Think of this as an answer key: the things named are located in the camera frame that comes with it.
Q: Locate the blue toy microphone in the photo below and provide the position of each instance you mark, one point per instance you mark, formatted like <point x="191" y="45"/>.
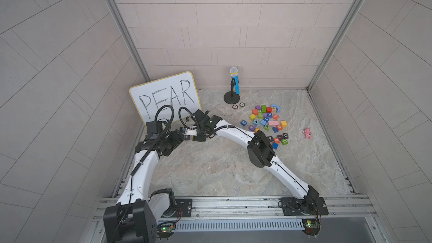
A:
<point x="235" y="79"/>

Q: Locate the light blue arch block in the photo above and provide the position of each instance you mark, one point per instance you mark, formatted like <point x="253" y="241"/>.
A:
<point x="278" y="108"/>

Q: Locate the whiteboard with PEAR text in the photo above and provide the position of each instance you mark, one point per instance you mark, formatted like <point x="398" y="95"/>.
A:
<point x="177" y="91"/>

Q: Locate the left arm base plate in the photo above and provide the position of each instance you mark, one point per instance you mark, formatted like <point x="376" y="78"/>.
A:
<point x="183" y="208"/>

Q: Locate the pink toy figure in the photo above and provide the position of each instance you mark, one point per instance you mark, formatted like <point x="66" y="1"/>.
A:
<point x="307" y="133"/>

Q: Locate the blue cube block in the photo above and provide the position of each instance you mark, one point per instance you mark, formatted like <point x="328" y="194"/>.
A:
<point x="275" y="145"/>

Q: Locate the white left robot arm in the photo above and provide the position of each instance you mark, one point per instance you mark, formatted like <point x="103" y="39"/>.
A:
<point x="135" y="216"/>

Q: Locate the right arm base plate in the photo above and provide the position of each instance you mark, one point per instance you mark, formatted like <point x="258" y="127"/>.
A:
<point x="299" y="207"/>

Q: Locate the circuit board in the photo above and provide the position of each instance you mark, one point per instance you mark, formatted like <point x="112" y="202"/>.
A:
<point x="165" y="229"/>
<point x="312" y="227"/>

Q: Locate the left circuit board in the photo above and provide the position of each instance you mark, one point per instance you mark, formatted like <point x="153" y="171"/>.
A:
<point x="165" y="229"/>

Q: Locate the right circuit board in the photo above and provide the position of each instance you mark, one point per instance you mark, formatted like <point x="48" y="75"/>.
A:
<point x="312" y="227"/>

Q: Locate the black microphone stand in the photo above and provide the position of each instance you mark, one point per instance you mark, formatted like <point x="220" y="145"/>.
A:
<point x="232" y="97"/>

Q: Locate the aluminium mounting rail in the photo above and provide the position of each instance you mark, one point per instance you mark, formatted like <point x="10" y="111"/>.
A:
<point x="266" y="207"/>

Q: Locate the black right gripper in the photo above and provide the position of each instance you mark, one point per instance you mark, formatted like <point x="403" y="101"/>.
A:
<point x="199" y="136"/>

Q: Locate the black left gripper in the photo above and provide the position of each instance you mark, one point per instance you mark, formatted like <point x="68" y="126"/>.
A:
<point x="176" y="139"/>

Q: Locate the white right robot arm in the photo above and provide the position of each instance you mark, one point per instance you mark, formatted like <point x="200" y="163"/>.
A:
<point x="261" y="152"/>

